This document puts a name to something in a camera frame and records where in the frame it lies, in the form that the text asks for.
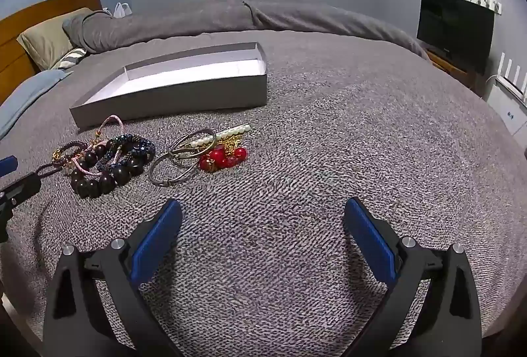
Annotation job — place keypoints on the thin silver bangle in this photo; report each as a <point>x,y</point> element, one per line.
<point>154,176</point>

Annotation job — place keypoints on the white wall power strip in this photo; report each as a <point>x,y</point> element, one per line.
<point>486,3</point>

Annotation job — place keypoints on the olive pillow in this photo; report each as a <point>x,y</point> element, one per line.
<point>45,40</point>

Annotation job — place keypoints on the white router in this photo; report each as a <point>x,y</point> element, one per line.
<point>510,93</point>

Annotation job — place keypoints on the grey duvet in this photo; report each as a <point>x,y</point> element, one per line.
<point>288,17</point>

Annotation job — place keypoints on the blue blanket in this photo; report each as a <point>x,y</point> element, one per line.
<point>29,93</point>

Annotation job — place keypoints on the wooden headboard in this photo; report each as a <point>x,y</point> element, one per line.
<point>24,15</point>

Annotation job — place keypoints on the striped pillow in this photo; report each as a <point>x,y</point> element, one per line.
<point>72,56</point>

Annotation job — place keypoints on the black television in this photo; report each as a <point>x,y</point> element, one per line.
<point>453,27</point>

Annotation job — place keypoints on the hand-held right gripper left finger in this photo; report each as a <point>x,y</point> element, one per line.
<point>156,241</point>

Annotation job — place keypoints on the wooden television stand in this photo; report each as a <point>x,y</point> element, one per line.
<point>451,69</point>

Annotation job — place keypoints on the grey cardboard box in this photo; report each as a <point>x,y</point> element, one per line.
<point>185,71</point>

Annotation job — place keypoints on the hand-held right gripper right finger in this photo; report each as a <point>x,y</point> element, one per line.
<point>370,241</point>

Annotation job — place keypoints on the white plastic bag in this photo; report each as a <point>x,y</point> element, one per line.
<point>121,10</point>

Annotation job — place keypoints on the pearl hair clip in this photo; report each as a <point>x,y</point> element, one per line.
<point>230,131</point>

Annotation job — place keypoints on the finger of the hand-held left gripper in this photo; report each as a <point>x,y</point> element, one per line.
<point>22,186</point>
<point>7,166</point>

